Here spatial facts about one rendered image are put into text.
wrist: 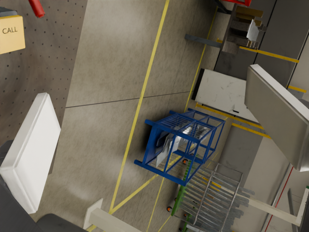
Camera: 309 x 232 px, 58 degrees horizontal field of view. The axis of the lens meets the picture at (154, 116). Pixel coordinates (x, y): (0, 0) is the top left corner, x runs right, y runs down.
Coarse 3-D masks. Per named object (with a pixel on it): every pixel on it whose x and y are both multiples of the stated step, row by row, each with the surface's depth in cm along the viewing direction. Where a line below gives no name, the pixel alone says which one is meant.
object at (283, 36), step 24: (264, 0) 665; (288, 0) 646; (264, 24) 671; (288, 24) 651; (240, 48) 698; (264, 48) 677; (288, 48) 657; (240, 72) 705; (288, 72) 663; (240, 120) 715
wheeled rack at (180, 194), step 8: (208, 168) 819; (216, 168) 903; (232, 168) 886; (184, 176) 846; (224, 176) 802; (240, 176) 841; (208, 184) 822; (176, 200) 863; (232, 200) 799; (168, 208) 883; (176, 208) 875; (176, 216) 869; (208, 216) 926; (192, 224) 851
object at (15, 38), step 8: (8, 16) 49; (16, 16) 49; (0, 24) 47; (8, 24) 48; (16, 24) 50; (0, 32) 48; (8, 32) 49; (16, 32) 50; (0, 40) 48; (8, 40) 49; (16, 40) 51; (24, 40) 53; (0, 48) 49; (8, 48) 50; (16, 48) 51
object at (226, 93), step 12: (204, 72) 660; (216, 72) 650; (204, 84) 663; (216, 84) 652; (228, 84) 641; (240, 84) 631; (192, 96) 680; (204, 96) 666; (216, 96) 655; (228, 96) 644; (240, 96) 634; (216, 108) 659; (228, 108) 648; (240, 108) 637; (252, 120) 631
